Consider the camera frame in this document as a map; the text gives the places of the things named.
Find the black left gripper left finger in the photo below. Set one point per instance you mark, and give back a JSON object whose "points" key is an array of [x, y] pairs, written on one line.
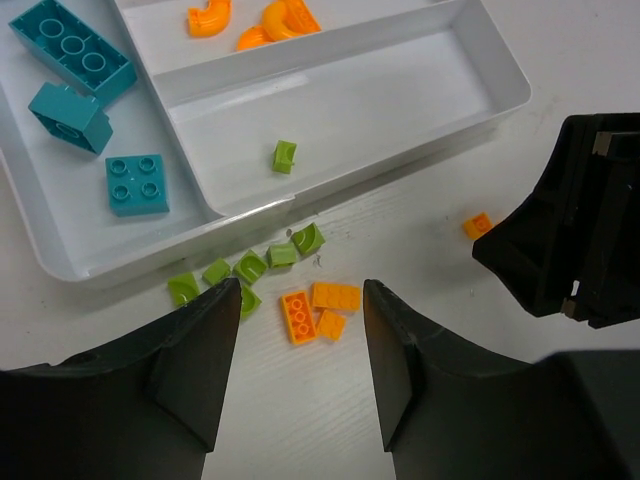
{"points": [[144, 406]]}

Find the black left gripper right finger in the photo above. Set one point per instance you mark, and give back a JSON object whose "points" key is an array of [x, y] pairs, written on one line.
{"points": [[451, 409]]}

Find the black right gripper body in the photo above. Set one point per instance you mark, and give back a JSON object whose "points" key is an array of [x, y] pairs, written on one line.
{"points": [[572, 246]]}

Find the teal two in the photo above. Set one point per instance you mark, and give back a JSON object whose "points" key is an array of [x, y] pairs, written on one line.
{"points": [[136, 185]]}

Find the small green lego single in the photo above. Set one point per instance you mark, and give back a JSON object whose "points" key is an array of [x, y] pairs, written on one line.
{"points": [[283, 159]]}

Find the teal lego small brick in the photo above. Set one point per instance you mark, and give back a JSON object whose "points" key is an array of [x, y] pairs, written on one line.
{"points": [[73, 118]]}

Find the orange arch lego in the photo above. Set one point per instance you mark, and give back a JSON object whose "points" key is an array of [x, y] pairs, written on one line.
{"points": [[287, 19]]}

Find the orange curved lego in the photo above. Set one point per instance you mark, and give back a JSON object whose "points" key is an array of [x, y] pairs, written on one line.
{"points": [[211, 20], [253, 37]]}

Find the small green curved lego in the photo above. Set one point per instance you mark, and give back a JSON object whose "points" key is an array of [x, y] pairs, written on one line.
{"points": [[308, 240], [216, 272], [282, 255], [183, 288], [250, 267]]}

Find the orange small square lego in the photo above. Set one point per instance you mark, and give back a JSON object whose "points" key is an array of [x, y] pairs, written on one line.
{"points": [[331, 325]]}

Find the green lego row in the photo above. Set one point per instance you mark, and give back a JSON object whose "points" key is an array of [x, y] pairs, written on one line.
{"points": [[249, 303]]}

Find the orange flat lego plate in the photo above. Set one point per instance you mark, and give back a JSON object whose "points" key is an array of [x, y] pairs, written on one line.
{"points": [[336, 296]]}

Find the orange flat lego brick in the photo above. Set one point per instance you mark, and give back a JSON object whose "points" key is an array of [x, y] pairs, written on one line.
{"points": [[298, 317]]}

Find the white divided sorting tray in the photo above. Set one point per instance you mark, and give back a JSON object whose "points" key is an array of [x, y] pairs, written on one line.
{"points": [[383, 83]]}

